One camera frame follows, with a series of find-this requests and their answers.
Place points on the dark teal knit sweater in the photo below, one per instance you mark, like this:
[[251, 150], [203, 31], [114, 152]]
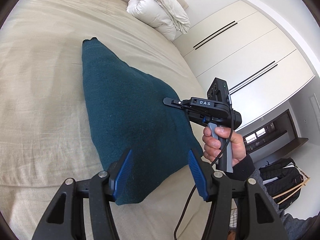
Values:
[[126, 111]]

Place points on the right forearm grey sleeve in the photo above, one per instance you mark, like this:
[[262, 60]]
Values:
[[243, 168]]

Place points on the wire basket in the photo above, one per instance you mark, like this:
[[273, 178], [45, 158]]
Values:
[[233, 221]]

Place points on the white wardrobe with black handles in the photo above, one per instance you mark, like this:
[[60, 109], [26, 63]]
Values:
[[240, 45]]

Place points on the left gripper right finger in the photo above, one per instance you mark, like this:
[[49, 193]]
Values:
[[215, 188]]

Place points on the black backpack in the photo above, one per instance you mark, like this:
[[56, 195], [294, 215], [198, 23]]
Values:
[[281, 176]]

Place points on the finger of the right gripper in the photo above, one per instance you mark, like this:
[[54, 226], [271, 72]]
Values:
[[173, 103]]

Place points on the beige bed sheet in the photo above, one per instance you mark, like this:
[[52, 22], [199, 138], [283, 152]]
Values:
[[45, 136]]

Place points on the white folded duvet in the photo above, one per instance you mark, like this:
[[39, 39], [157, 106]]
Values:
[[165, 16]]

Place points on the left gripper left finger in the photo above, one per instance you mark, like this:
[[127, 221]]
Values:
[[105, 187]]

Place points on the black camera box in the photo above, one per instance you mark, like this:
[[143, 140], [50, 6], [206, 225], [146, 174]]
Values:
[[218, 91]]

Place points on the wooden sticks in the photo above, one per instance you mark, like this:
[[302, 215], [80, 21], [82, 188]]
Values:
[[289, 193]]

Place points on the dark wall shelf niche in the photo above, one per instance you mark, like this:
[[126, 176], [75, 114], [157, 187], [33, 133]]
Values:
[[280, 127]]

